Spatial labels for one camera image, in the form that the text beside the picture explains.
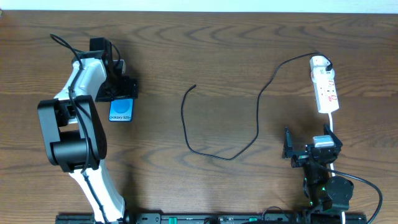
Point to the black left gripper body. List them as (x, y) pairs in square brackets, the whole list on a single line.
[(123, 91)]

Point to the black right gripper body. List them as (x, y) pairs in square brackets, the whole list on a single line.
[(305, 152)]

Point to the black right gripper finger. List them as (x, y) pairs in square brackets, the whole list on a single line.
[(327, 131), (288, 144)]

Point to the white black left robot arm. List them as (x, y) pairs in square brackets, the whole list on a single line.
[(73, 135)]

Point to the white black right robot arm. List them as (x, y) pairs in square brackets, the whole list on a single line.
[(327, 193)]

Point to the white power strip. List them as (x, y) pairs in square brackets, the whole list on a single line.
[(324, 85)]

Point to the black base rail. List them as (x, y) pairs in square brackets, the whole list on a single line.
[(156, 218)]

